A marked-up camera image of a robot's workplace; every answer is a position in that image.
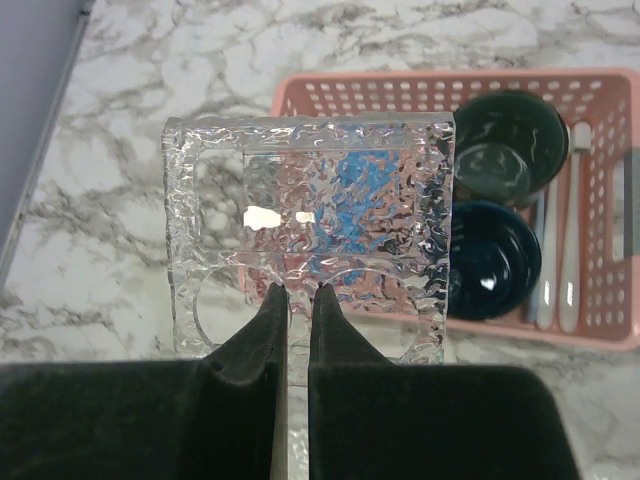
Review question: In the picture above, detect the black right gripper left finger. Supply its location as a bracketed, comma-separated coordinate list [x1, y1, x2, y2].
[1, 284, 289, 479]

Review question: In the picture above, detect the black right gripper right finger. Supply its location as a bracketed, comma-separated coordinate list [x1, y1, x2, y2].
[308, 284, 579, 479]

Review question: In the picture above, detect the dark blue mug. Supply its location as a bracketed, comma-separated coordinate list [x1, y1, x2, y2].
[448, 200, 542, 321]

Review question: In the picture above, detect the dark green mug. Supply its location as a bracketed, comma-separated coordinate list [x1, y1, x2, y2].
[454, 91, 570, 206]

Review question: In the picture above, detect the pink plastic basket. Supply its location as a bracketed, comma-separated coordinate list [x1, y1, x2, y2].
[271, 68, 639, 351]

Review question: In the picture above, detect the grey toothbrush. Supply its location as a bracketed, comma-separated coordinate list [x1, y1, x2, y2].
[528, 178, 558, 329]

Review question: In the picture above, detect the white toothbrush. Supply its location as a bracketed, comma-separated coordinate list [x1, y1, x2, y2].
[559, 122, 592, 333]

